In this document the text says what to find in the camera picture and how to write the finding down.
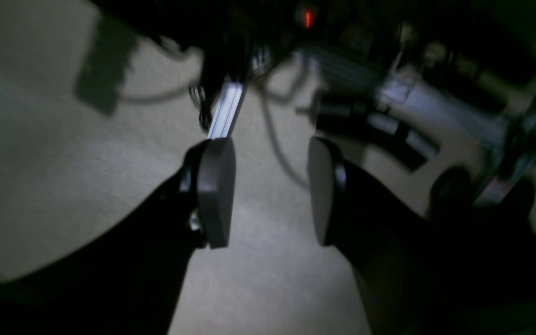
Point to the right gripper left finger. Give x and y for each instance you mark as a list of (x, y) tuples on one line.
[(128, 280)]

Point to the aluminium frame rail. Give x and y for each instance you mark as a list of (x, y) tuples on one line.
[(226, 110)]

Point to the power strip with red light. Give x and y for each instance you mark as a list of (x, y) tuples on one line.
[(307, 14)]

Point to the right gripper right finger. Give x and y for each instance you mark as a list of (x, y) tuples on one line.
[(461, 271)]

